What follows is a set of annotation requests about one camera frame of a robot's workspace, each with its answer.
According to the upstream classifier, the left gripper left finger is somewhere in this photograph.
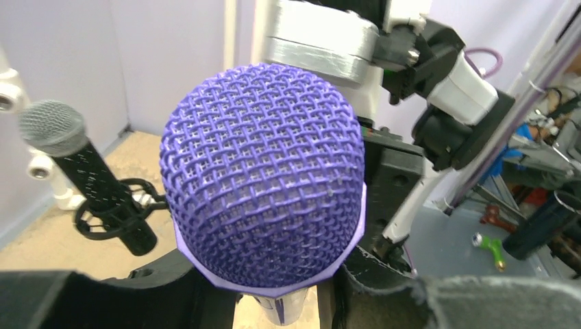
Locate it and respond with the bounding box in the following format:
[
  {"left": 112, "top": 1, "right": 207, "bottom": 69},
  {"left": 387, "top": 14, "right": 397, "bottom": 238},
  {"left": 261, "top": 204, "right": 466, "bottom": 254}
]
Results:
[{"left": 1, "top": 250, "right": 239, "bottom": 328}]

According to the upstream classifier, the red brown object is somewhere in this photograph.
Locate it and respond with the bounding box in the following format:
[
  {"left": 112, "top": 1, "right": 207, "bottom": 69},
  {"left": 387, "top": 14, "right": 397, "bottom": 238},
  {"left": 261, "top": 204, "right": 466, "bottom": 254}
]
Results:
[{"left": 479, "top": 204, "right": 517, "bottom": 233}]

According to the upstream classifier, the dark blue cylinder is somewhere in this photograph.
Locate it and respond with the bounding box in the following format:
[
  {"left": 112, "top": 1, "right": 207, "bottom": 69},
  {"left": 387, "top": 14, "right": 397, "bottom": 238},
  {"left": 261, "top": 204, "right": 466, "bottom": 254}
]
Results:
[{"left": 502, "top": 190, "right": 580, "bottom": 260}]

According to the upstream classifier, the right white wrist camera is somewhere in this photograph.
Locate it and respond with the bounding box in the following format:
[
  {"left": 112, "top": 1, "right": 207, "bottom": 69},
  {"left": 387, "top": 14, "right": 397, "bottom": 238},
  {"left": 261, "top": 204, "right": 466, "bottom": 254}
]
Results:
[{"left": 251, "top": 1, "right": 432, "bottom": 119}]

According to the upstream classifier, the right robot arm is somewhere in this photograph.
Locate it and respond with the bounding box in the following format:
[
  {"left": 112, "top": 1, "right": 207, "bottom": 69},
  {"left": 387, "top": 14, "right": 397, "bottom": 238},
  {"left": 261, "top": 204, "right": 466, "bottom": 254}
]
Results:
[{"left": 364, "top": 20, "right": 515, "bottom": 260}]

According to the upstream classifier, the black tripod stand shock mount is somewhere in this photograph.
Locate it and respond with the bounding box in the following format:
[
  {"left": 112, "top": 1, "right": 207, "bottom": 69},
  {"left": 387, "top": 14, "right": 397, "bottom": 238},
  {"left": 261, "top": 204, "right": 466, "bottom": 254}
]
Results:
[{"left": 73, "top": 178, "right": 169, "bottom": 241}]

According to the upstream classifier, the purple microphone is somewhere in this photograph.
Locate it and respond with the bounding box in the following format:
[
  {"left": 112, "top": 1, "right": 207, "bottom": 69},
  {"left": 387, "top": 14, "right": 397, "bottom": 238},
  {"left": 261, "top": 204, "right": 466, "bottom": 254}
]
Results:
[{"left": 160, "top": 63, "right": 367, "bottom": 326}]

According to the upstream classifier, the black microphone silver grille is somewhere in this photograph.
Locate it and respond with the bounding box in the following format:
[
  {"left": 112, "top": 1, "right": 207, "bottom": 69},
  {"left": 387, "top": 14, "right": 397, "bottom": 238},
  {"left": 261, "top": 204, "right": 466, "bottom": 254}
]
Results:
[{"left": 18, "top": 100, "right": 158, "bottom": 256}]

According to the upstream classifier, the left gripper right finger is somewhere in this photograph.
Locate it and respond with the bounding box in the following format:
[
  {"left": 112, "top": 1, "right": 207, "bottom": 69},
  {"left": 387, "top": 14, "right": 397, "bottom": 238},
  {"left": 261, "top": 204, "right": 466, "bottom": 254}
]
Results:
[{"left": 331, "top": 247, "right": 580, "bottom": 328}]

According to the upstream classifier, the white PVC pipe frame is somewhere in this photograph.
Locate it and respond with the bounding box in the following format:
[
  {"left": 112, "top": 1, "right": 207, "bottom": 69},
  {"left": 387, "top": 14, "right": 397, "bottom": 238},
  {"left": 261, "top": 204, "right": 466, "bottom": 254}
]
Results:
[{"left": 0, "top": 49, "right": 87, "bottom": 210}]

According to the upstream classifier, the green toy figure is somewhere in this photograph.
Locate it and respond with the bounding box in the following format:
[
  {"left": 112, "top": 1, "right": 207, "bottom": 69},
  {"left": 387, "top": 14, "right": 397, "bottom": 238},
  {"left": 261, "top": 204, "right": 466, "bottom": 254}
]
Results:
[{"left": 471, "top": 232, "right": 506, "bottom": 272}]

